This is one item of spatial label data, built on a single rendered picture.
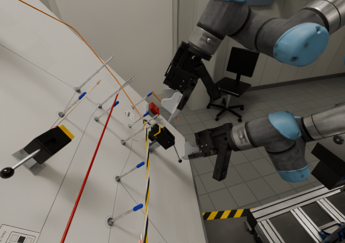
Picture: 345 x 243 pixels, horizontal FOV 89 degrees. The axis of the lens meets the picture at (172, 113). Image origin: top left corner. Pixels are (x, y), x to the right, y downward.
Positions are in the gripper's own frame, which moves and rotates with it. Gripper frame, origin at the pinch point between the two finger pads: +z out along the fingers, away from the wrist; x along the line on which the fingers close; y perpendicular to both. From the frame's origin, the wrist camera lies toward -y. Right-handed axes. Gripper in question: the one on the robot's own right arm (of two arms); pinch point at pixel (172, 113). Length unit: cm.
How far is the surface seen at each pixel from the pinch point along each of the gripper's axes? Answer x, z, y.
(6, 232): 35.8, 7.3, 19.4
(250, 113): -186, 38, -149
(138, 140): 1.0, 13.7, 5.7
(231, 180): -74, 77, -103
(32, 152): 28.6, 0.7, 21.8
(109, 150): 13.2, 10.5, 12.6
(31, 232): 34.7, 8.4, 17.0
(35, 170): 27.4, 6.0, 21.5
